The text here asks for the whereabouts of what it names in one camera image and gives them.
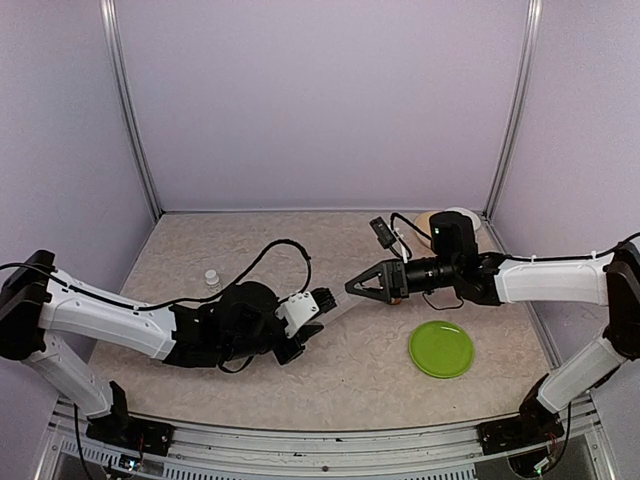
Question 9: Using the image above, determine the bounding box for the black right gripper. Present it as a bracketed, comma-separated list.
[345, 255, 459, 304]

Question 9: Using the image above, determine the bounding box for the clear plastic pill organizer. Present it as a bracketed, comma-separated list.
[316, 292, 365, 326]

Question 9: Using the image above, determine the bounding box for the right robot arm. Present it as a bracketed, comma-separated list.
[345, 211, 639, 444]

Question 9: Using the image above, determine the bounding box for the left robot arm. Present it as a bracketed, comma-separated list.
[1, 250, 336, 445]

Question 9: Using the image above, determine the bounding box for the beige wooden plate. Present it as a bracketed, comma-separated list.
[414, 211, 435, 249]

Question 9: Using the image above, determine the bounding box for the green plate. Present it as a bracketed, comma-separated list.
[408, 321, 475, 379]

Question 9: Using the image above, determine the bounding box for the white ceramic bowl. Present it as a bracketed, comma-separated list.
[445, 207, 482, 233]

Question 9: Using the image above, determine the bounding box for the small white pill bottle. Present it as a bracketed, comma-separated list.
[204, 269, 222, 293]

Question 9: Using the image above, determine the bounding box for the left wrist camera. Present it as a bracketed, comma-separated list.
[275, 287, 337, 339]

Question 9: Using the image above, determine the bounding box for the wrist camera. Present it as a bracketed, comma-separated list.
[369, 216, 413, 262]
[275, 287, 337, 339]

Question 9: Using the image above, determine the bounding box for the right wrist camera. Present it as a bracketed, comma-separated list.
[369, 216, 413, 262]

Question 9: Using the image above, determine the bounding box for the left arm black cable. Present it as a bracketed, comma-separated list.
[0, 238, 314, 321]

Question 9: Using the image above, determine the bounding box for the front aluminium rail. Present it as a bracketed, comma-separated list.
[49, 399, 601, 480]

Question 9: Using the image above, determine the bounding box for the right aluminium frame post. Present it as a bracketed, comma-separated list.
[483, 0, 543, 223]

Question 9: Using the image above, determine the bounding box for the aluminium frame post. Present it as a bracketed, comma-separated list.
[99, 0, 164, 223]
[483, 0, 543, 223]

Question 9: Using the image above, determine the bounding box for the left aluminium frame post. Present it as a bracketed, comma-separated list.
[99, 0, 164, 223]

